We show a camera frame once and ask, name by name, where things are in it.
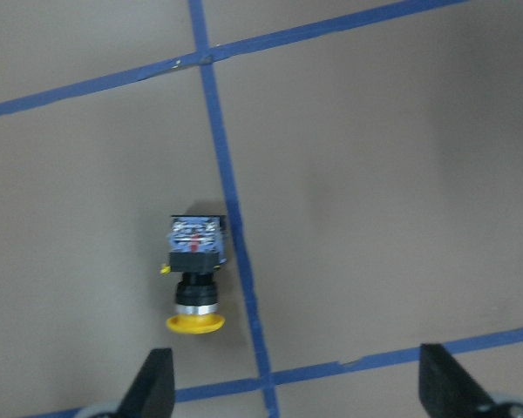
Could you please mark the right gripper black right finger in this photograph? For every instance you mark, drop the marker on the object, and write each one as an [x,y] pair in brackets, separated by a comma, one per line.
[446,389]

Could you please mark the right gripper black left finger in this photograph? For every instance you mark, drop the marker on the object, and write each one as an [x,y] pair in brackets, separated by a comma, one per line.
[152,393]

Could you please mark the yellow push button switch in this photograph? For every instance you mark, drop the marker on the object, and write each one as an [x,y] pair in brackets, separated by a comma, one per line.
[197,250]

